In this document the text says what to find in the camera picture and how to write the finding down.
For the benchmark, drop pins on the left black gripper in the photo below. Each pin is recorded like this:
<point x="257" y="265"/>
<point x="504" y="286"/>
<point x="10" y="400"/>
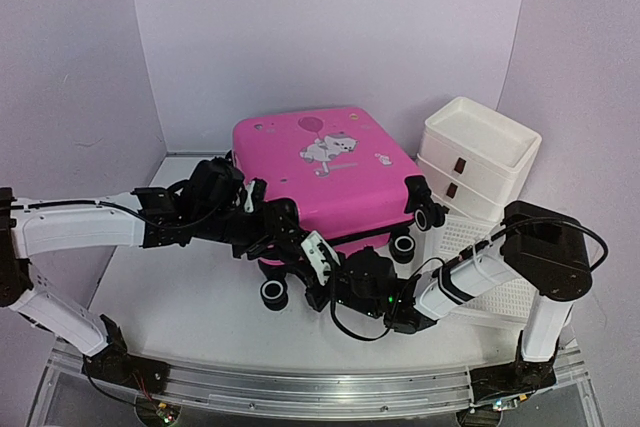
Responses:
<point x="269" y="232"/>

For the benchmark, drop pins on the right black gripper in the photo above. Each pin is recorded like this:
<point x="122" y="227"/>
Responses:
<point x="311" y="279"/>

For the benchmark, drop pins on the pink cartoon child suitcase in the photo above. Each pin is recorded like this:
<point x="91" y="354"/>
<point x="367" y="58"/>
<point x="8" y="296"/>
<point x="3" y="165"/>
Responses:
<point x="350" y="180"/>

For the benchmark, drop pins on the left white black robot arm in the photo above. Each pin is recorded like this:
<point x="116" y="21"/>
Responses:
<point x="149" y="217"/>

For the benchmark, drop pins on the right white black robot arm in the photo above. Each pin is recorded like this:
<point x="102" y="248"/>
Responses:
<point x="545" y="248"/>

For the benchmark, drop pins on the white three-drawer storage cabinet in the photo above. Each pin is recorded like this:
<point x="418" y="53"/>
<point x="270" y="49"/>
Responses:
<point x="475" y="159"/>

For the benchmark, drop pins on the white perforated plastic basket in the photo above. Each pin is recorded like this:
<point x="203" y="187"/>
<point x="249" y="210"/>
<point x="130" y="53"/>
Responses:
<point x="468" y="283"/>

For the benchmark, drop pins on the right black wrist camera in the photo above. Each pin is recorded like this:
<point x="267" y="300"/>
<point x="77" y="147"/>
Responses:
<point x="369" y="274"/>

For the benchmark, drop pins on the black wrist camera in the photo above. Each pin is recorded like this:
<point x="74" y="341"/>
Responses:
<point x="213" y="184"/>
<point x="369" y="274"/>

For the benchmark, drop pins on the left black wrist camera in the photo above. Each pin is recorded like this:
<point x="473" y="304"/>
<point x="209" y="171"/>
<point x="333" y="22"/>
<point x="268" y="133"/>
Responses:
<point x="213" y="184"/>

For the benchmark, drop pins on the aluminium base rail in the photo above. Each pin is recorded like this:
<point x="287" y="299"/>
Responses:
<point x="67" y="397"/>

